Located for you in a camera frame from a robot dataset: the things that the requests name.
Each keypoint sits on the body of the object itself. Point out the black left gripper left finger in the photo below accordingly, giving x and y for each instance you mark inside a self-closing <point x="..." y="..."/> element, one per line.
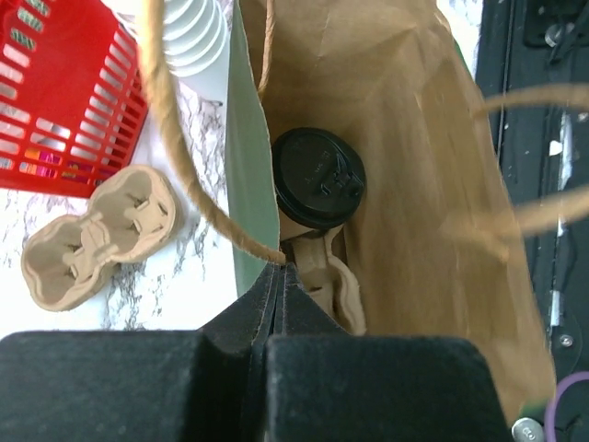
<point x="199" y="385"/>

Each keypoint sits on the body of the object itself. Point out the black plastic cup lid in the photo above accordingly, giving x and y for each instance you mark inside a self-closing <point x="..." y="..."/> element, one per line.
<point x="318" y="178"/>

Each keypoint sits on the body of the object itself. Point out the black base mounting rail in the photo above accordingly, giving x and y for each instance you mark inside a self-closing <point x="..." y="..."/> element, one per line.
<point x="543" y="150"/>

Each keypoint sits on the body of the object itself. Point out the red plastic shopping basket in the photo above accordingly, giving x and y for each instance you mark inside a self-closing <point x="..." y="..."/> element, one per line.
<point x="71" y="100"/>

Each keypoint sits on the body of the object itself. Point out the stack of paper cups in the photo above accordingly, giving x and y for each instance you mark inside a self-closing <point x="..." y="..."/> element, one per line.
<point x="196" y="46"/>

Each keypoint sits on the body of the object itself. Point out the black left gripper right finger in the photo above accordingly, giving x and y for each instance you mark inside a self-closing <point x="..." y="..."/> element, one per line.
<point x="324" y="384"/>

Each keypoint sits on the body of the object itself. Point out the single brown cup carrier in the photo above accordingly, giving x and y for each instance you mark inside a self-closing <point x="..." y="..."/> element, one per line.
<point x="329" y="281"/>

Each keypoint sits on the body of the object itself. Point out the brown green paper bag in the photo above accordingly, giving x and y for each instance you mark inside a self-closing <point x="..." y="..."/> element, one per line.
<point x="436" y="246"/>

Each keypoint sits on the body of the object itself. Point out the brown cardboard cup carrier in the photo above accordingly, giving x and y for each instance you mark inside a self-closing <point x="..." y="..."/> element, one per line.
<point x="129" y="217"/>

